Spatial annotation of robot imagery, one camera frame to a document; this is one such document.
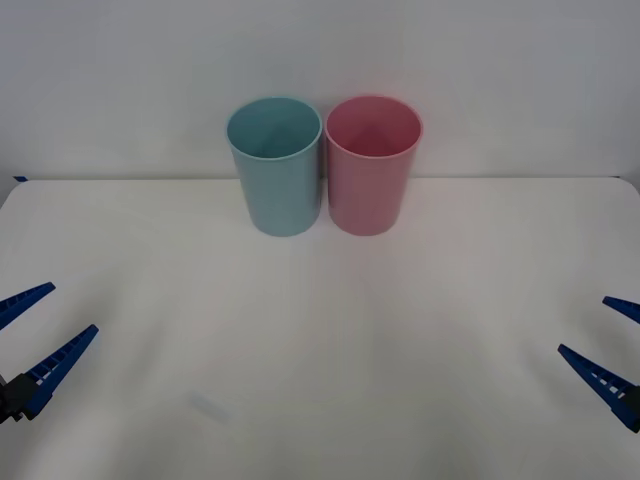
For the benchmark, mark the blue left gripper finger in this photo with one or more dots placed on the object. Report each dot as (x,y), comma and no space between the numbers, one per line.
(22,302)
(57,365)

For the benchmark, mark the pale blue plastic bin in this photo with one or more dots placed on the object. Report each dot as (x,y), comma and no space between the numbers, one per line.
(280,195)

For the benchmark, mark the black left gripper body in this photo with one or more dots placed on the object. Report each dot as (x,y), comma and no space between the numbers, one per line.
(6,400)

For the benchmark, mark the pink plastic bin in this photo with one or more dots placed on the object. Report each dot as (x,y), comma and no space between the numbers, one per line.
(367,200)

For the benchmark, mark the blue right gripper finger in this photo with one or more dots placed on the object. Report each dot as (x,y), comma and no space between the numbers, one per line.
(625,306)
(610,385)

